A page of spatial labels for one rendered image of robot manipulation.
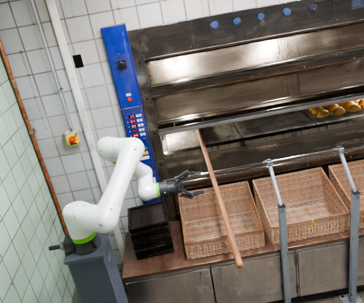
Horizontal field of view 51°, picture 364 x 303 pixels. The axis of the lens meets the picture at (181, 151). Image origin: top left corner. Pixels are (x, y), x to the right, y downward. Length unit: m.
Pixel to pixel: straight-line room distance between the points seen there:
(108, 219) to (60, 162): 1.22
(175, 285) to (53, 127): 1.41
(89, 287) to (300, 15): 2.12
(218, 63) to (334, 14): 0.83
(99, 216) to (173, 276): 1.09
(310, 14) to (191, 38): 0.81
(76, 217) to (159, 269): 1.02
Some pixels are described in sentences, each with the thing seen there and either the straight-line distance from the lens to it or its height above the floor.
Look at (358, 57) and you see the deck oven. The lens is 3.01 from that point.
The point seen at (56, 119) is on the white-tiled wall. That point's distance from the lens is 2.83.
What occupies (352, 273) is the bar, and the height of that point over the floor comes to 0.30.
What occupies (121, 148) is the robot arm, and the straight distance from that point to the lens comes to 1.99.
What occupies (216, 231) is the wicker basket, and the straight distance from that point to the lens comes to 2.96.
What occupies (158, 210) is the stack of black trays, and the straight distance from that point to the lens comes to 2.84.
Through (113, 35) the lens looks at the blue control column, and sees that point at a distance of 2.60.
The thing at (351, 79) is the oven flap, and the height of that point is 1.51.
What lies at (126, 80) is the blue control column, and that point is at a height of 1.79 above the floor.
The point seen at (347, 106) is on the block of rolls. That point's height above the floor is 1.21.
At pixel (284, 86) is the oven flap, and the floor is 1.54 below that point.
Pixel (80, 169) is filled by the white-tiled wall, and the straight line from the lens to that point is 2.95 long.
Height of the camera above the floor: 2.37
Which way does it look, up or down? 25 degrees down
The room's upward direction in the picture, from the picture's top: 10 degrees counter-clockwise
